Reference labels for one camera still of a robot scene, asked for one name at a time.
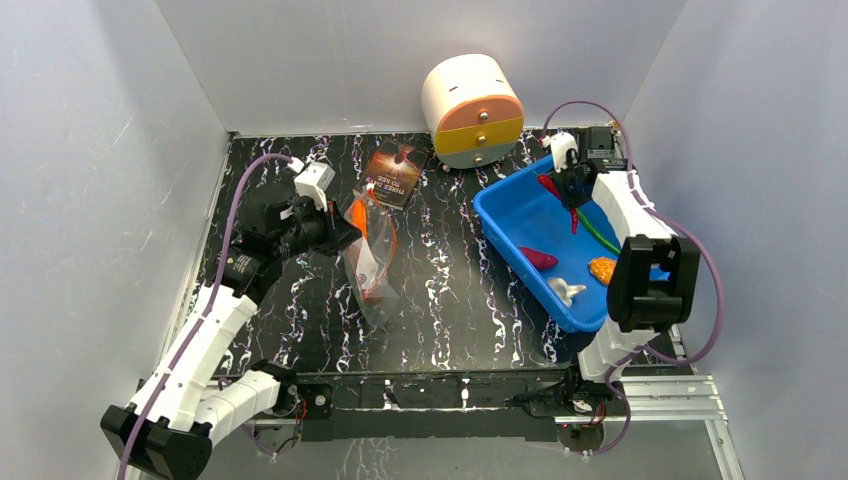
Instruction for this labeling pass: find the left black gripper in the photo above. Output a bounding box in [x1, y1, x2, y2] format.
[275, 194, 363, 261]

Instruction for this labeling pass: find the orange toy squash slice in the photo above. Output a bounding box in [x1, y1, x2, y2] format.
[348, 196, 397, 266]

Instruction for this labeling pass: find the clear zip bag orange zipper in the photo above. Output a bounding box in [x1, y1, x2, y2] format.
[342, 187, 399, 328]

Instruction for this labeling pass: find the green toy pepper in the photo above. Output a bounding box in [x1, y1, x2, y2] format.
[360, 298, 382, 316]

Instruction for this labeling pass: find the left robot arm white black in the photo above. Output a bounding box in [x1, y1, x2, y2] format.
[100, 186, 361, 479]

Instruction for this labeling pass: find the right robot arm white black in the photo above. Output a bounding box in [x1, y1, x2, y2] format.
[550, 132, 700, 414]

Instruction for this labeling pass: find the orange bumpy toy food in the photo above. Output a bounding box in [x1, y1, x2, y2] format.
[588, 257, 617, 286]

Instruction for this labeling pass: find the long thin green bean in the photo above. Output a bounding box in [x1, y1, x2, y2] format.
[578, 207, 621, 257]

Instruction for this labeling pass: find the blue plastic bin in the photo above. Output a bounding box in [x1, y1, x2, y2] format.
[474, 156, 608, 332]

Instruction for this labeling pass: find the magenta purple toy vegetable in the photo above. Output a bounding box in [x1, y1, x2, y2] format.
[519, 246, 559, 271]

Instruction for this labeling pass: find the dark paperback book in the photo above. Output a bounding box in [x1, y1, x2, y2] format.
[355, 140, 428, 210]

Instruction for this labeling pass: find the white toy garlic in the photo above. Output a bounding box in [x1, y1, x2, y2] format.
[548, 277, 587, 308]

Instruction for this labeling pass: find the round white drawer cabinet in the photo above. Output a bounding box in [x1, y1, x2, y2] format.
[420, 54, 525, 171]

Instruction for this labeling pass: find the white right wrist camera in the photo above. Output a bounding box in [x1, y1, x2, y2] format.
[541, 132, 578, 173]

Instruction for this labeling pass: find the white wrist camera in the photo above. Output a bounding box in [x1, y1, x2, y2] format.
[294, 162, 335, 212]
[541, 132, 578, 173]

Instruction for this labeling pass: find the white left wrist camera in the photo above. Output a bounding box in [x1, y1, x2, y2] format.
[294, 162, 335, 212]

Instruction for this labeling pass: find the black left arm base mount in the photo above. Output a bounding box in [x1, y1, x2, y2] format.
[222, 377, 333, 441]

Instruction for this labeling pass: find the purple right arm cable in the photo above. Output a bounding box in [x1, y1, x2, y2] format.
[539, 100, 727, 457]

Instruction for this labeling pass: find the aluminium front rail frame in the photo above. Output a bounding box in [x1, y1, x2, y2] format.
[203, 371, 726, 458]

